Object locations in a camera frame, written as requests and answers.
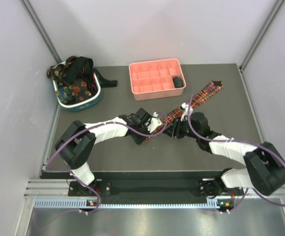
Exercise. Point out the red multicolour checked tie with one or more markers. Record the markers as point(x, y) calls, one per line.
point(201, 94)

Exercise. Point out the pink compartment tray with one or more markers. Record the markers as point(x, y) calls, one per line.
point(153, 79)

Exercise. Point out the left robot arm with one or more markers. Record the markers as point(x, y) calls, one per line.
point(77, 142)

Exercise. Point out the plain black tie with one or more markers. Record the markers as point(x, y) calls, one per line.
point(83, 68)

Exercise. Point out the black tie with orange flowers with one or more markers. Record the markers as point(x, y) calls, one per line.
point(80, 91)

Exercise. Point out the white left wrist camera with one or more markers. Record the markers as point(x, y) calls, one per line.
point(158, 119)

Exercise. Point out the teal perforated plastic basket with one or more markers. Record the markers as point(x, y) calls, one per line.
point(83, 105)

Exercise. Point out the aluminium frame rail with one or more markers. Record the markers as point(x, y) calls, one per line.
point(53, 193)

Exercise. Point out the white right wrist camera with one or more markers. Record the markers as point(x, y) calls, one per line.
point(184, 108)

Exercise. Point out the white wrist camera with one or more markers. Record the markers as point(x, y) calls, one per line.
point(184, 108)
point(158, 119)

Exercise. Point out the rolled dark leaf-pattern tie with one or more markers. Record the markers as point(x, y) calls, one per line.
point(177, 82)

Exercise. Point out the blue tie with yellow flowers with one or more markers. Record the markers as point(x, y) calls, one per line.
point(65, 95)

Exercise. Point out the dark tie with beige flowers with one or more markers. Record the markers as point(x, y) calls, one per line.
point(57, 72)

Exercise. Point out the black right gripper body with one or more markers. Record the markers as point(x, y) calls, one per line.
point(184, 128)

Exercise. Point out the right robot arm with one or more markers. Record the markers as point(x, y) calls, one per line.
point(262, 171)

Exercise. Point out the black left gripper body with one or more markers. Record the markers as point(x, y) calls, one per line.
point(138, 137)

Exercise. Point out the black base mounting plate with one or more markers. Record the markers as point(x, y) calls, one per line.
point(154, 187)

